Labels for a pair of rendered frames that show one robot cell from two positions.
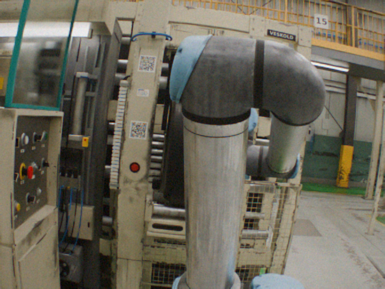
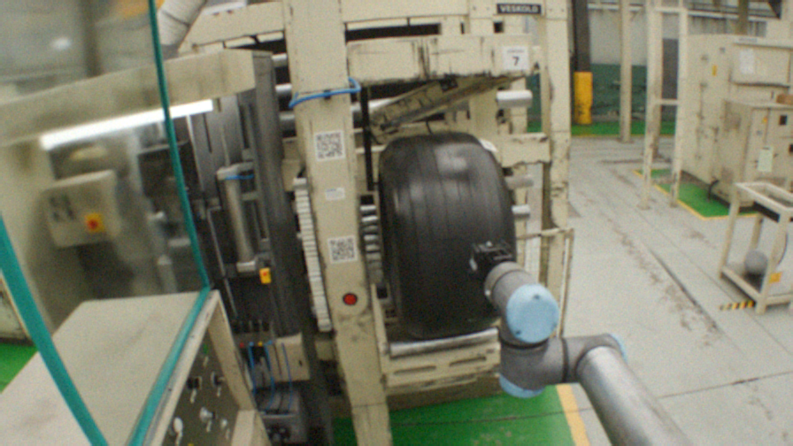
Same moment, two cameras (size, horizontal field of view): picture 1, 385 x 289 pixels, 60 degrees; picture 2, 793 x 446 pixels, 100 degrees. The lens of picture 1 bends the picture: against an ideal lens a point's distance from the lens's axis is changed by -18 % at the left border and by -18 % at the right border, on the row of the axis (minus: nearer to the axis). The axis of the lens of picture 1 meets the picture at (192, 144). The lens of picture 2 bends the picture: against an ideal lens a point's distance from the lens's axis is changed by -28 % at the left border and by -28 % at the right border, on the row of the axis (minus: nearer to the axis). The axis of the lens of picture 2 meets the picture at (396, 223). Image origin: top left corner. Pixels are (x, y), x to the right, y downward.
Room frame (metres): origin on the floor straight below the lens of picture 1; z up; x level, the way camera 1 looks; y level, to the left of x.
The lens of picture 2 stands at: (0.54, 0.08, 1.73)
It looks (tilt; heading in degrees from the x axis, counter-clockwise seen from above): 21 degrees down; 0
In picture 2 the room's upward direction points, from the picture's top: 5 degrees counter-clockwise
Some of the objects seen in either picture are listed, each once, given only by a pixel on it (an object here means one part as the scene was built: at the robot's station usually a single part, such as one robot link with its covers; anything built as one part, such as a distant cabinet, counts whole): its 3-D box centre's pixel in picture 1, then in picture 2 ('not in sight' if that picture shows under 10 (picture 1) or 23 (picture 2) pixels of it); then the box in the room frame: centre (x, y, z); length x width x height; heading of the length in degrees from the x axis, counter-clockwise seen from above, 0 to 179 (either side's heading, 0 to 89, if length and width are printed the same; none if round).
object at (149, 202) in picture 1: (149, 201); (380, 325); (1.78, 0.16, 0.90); 0.40 x 0.03 x 0.10; 5
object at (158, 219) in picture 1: (189, 226); (442, 357); (1.65, -0.03, 0.84); 0.36 x 0.09 x 0.06; 95
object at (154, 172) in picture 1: (145, 159); (355, 239); (2.15, 0.24, 1.05); 0.20 x 0.15 x 0.30; 95
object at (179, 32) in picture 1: (224, 46); (438, 57); (2.10, -0.11, 1.71); 0.61 x 0.25 x 0.15; 95
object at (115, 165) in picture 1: (119, 135); (314, 257); (1.71, 0.32, 1.19); 0.05 x 0.04 x 0.48; 5
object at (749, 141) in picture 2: not in sight; (758, 154); (4.54, -4.25, 0.62); 0.91 x 0.58 x 1.25; 85
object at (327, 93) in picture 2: (152, 36); (324, 90); (1.75, 0.24, 1.65); 0.19 x 0.19 x 0.06; 5
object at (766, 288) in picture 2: not in sight; (765, 245); (2.81, -2.64, 0.40); 0.60 x 0.35 x 0.80; 175
